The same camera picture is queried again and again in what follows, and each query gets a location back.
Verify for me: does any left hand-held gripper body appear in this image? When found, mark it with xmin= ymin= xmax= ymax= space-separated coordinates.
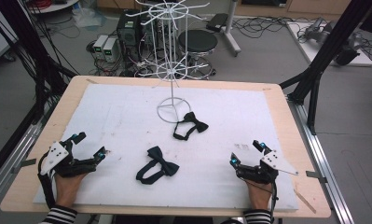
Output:
xmin=38 ymin=139 xmax=98 ymax=179

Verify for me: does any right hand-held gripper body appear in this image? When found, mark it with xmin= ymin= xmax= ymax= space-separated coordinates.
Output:
xmin=236 ymin=149 xmax=299 ymax=185

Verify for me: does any black bow tie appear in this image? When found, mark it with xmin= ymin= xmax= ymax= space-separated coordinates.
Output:
xmin=172 ymin=111 xmax=210 ymax=142
xmin=135 ymin=145 xmax=181 ymax=186

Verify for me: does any white wire display rack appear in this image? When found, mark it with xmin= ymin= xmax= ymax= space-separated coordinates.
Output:
xmin=125 ymin=0 xmax=212 ymax=124

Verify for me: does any person's right hand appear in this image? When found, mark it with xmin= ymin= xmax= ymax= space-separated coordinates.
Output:
xmin=243 ymin=178 xmax=274 ymax=212

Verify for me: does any person's left hand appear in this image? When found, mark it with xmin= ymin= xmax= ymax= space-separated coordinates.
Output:
xmin=53 ymin=172 xmax=89 ymax=209

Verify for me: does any white foam mat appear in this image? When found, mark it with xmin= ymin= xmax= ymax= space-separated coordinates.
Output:
xmin=33 ymin=83 xmax=299 ymax=213

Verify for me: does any thin wooden stick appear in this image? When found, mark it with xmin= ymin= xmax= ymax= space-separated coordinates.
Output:
xmin=294 ymin=189 xmax=317 ymax=215

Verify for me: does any grey power supply unit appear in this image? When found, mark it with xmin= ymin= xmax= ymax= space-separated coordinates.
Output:
xmin=92 ymin=34 xmax=109 ymax=60
xmin=102 ymin=36 xmax=121 ymax=63

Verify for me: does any white floor platform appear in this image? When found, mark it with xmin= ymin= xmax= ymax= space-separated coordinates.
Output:
xmin=286 ymin=21 xmax=372 ymax=68

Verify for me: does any black computer tower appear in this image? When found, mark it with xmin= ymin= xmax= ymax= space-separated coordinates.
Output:
xmin=116 ymin=9 xmax=145 ymax=62

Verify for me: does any black round stool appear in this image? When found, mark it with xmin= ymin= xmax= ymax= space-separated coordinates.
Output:
xmin=177 ymin=29 xmax=219 ymax=80

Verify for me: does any clear plastic bag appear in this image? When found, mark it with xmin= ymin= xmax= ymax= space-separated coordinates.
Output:
xmin=72 ymin=7 xmax=107 ymax=29

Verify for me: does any black flat box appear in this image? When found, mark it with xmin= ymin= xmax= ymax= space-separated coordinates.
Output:
xmin=205 ymin=12 xmax=228 ymax=33

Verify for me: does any round white table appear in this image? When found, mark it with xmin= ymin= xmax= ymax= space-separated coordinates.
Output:
xmin=28 ymin=0 xmax=80 ymax=15

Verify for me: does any metal bracket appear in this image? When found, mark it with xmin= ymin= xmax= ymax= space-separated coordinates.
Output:
xmin=12 ymin=158 xmax=38 ymax=175
xmin=305 ymin=170 xmax=328 ymax=185

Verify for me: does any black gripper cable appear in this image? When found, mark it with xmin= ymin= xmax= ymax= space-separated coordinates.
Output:
xmin=37 ymin=151 xmax=58 ymax=209
xmin=267 ymin=180 xmax=279 ymax=224

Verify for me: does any aluminium rail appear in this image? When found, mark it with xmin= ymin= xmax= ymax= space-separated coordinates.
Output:
xmin=0 ymin=120 xmax=48 ymax=209
xmin=287 ymin=96 xmax=355 ymax=224

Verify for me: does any black metal frame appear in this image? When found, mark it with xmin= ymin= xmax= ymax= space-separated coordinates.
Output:
xmin=280 ymin=0 xmax=372 ymax=136
xmin=0 ymin=0 xmax=79 ymax=185

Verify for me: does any bundle of floor cables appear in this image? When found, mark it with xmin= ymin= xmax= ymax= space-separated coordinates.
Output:
xmin=231 ymin=15 xmax=303 ymax=40

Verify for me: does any white stand post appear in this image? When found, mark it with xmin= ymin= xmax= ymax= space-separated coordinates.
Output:
xmin=220 ymin=0 xmax=242 ymax=58

